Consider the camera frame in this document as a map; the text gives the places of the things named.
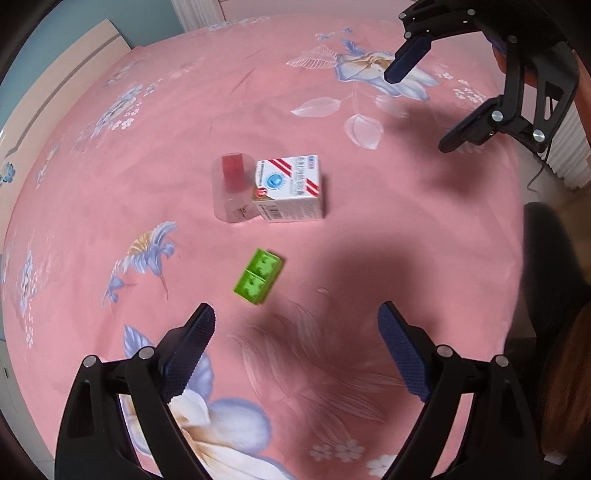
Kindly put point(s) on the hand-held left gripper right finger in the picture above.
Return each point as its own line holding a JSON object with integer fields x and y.
{"x": 401, "y": 350}

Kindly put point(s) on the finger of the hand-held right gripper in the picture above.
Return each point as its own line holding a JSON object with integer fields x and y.
{"x": 406, "y": 60}
{"x": 466, "y": 130}

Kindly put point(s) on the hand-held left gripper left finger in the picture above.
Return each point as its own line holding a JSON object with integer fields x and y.
{"x": 191, "y": 346}

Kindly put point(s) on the green toy block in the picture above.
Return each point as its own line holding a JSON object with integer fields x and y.
{"x": 256, "y": 277}

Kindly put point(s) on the clear plastic cup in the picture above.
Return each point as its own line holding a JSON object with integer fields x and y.
{"x": 226, "y": 203}

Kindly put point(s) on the white medicine box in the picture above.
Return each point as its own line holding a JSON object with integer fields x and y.
{"x": 291, "y": 184}

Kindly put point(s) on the pink floral blanket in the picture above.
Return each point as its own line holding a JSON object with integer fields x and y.
{"x": 392, "y": 207}

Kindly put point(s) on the white ribbed panel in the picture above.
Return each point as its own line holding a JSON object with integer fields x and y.
{"x": 572, "y": 147}

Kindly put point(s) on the person's black pants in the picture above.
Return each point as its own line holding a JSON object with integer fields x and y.
{"x": 545, "y": 277}

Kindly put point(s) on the person's brown top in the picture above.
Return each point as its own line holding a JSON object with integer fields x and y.
{"x": 568, "y": 392}

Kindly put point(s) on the cream bed headboard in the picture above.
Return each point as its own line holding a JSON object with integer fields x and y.
{"x": 55, "y": 83}

